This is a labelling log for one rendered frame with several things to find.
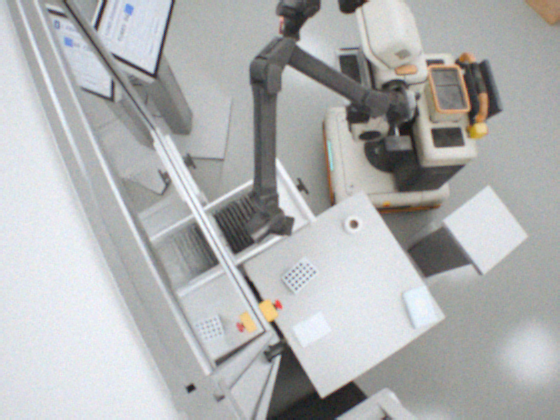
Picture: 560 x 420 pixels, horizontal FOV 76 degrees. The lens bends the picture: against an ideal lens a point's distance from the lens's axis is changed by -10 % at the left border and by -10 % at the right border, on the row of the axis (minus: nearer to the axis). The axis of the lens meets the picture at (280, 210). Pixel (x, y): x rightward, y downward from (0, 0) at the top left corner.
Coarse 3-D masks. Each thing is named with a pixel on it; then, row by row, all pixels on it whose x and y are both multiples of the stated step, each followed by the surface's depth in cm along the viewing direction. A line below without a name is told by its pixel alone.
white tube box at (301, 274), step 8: (296, 264) 153; (304, 264) 152; (312, 264) 152; (288, 272) 152; (296, 272) 152; (304, 272) 152; (312, 272) 153; (288, 280) 152; (296, 280) 153; (304, 280) 151; (296, 288) 154
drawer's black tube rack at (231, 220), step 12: (228, 204) 149; (240, 204) 149; (252, 204) 149; (216, 216) 151; (228, 216) 148; (240, 216) 148; (252, 216) 147; (228, 228) 150; (240, 228) 146; (228, 240) 147; (240, 240) 145; (252, 240) 148
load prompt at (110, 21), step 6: (114, 0) 145; (120, 0) 147; (114, 6) 145; (120, 6) 147; (108, 12) 142; (114, 12) 144; (108, 18) 142; (114, 18) 144; (102, 24) 140; (108, 24) 142; (114, 24) 144; (102, 30) 140; (108, 30) 142; (114, 30) 144; (108, 36) 142
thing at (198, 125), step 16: (160, 64) 188; (144, 80) 191; (160, 80) 192; (176, 80) 215; (160, 96) 205; (176, 96) 218; (192, 96) 260; (208, 96) 259; (224, 96) 259; (160, 112) 223; (176, 112) 223; (192, 112) 256; (208, 112) 256; (224, 112) 256; (176, 128) 243; (192, 128) 252; (208, 128) 253; (224, 128) 253; (176, 144) 250; (192, 144) 250; (208, 144) 250; (224, 144) 250
